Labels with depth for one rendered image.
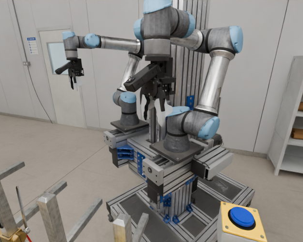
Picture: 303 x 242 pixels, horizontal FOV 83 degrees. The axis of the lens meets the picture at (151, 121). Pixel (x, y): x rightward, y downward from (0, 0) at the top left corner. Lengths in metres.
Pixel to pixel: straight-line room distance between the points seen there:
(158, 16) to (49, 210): 0.63
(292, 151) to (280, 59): 1.38
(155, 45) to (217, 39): 0.47
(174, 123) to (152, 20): 0.52
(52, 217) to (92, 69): 3.25
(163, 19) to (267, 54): 2.51
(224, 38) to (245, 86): 2.07
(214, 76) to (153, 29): 0.44
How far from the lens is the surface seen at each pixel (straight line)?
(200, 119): 0.81
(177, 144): 0.93
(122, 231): 0.51
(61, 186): 1.10
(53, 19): 4.29
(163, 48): 0.51
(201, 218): 1.74
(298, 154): 3.42
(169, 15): 0.53
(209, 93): 0.84
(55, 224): 0.69
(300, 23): 3.04
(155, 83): 0.50
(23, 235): 0.95
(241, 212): 0.41
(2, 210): 0.88
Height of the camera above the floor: 1.51
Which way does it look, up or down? 20 degrees down
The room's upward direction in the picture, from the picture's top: straight up
